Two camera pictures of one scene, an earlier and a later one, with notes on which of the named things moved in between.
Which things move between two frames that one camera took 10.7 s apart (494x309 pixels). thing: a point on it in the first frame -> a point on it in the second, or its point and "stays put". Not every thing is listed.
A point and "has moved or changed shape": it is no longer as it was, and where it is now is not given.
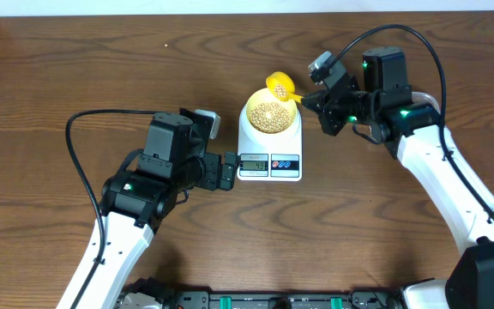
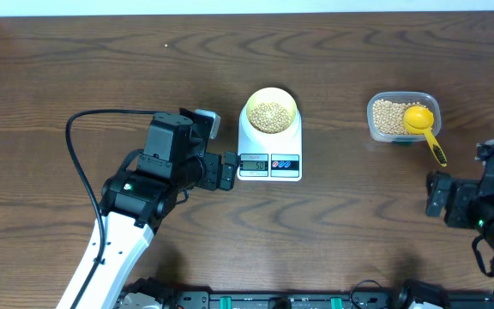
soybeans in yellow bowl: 269,118 stays put
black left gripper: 226,170 stays put
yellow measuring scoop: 283,87 has moved or changed shape
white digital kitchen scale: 263,161 stays put
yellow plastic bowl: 267,113 stays put
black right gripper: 322,102 -> 462,191
